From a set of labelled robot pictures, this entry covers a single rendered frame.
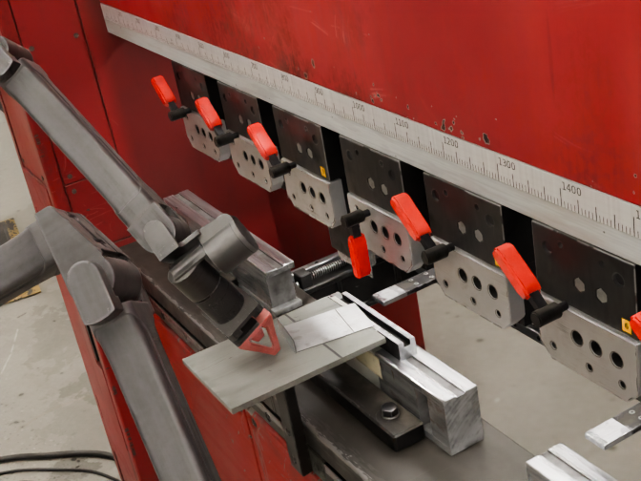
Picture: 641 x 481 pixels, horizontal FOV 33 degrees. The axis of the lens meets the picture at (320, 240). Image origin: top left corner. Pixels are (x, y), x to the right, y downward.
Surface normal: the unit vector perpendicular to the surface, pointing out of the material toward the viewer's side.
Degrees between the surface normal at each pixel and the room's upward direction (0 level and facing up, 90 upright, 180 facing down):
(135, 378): 58
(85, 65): 90
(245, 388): 0
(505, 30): 90
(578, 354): 90
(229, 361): 0
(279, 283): 90
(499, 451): 0
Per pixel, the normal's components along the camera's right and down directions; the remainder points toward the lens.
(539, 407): -0.17, -0.88
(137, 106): 0.49, 0.30
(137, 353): -0.18, -0.07
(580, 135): -0.85, 0.35
